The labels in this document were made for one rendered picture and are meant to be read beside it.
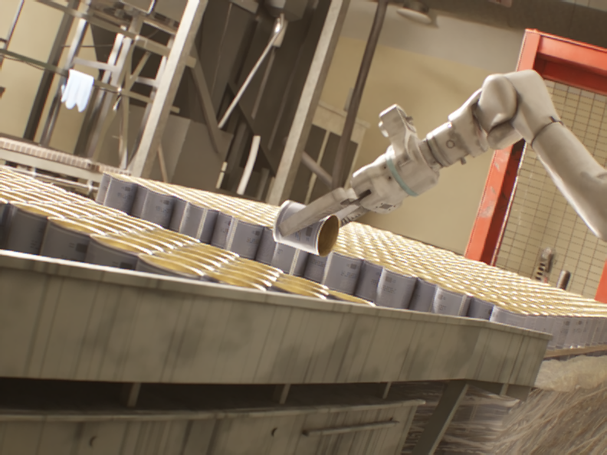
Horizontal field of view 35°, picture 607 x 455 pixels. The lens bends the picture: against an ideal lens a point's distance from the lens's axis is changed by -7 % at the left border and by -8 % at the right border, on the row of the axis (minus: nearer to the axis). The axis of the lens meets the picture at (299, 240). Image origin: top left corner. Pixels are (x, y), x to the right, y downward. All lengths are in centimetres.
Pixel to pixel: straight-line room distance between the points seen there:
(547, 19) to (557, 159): 951
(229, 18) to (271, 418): 545
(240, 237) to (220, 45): 444
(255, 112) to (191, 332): 632
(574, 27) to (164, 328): 1001
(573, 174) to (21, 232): 72
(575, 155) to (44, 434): 83
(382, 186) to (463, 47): 1054
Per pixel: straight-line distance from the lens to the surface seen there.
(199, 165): 656
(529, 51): 353
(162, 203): 222
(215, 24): 639
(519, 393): 174
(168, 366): 90
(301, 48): 752
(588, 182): 134
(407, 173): 152
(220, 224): 215
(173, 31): 561
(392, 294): 190
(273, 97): 740
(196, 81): 629
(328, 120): 1040
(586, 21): 1072
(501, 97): 143
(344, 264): 195
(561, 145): 138
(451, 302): 185
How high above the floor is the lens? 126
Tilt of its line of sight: 2 degrees down
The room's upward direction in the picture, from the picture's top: 17 degrees clockwise
